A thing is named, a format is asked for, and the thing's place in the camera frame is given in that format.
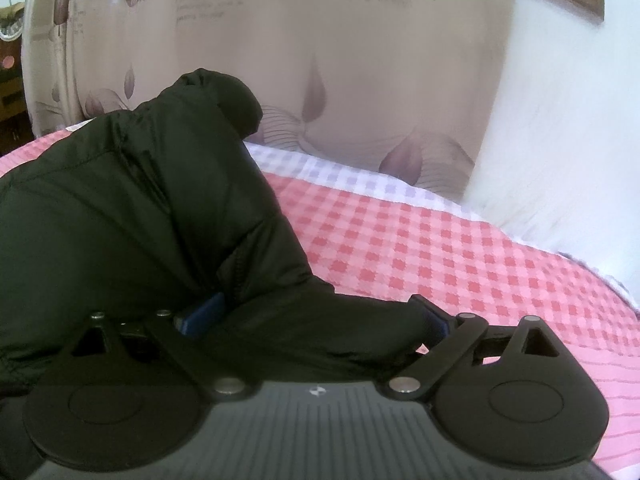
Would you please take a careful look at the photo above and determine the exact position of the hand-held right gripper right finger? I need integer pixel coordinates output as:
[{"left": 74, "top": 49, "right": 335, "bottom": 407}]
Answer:
[{"left": 385, "top": 294, "right": 568, "bottom": 403}]

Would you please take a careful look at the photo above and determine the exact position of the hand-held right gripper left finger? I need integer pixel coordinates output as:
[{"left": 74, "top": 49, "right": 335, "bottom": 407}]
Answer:
[{"left": 62, "top": 292, "right": 261, "bottom": 403}]

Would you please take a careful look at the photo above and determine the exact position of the dark green padded jacket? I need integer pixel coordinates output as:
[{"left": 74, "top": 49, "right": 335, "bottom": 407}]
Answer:
[{"left": 0, "top": 67, "right": 446, "bottom": 480}]

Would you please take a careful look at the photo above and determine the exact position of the pink checked bedsheet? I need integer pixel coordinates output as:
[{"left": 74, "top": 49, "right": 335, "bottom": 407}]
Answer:
[{"left": 0, "top": 120, "right": 640, "bottom": 480}]

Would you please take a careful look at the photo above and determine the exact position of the brown wooden nightstand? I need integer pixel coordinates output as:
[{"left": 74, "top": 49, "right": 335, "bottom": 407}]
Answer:
[{"left": 0, "top": 35, "right": 36, "bottom": 158}]

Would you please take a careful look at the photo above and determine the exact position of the beige floral padded headboard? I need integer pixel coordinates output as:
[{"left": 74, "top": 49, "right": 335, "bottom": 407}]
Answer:
[{"left": 25, "top": 0, "right": 521, "bottom": 206}]

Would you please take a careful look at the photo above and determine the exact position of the white lace doily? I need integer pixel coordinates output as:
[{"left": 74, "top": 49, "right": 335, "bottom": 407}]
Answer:
[{"left": 0, "top": 4, "right": 26, "bottom": 42}]

